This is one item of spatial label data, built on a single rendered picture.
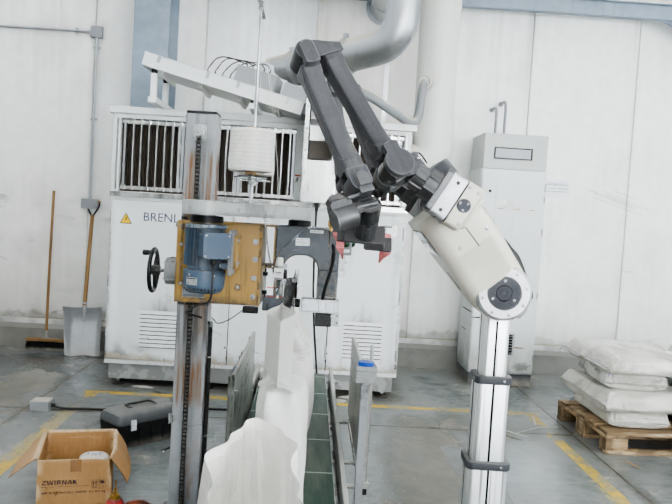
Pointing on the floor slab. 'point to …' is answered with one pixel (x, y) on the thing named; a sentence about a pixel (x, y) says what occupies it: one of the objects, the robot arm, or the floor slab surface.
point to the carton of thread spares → (78, 479)
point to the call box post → (361, 443)
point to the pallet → (568, 411)
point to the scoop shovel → (81, 343)
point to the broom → (47, 306)
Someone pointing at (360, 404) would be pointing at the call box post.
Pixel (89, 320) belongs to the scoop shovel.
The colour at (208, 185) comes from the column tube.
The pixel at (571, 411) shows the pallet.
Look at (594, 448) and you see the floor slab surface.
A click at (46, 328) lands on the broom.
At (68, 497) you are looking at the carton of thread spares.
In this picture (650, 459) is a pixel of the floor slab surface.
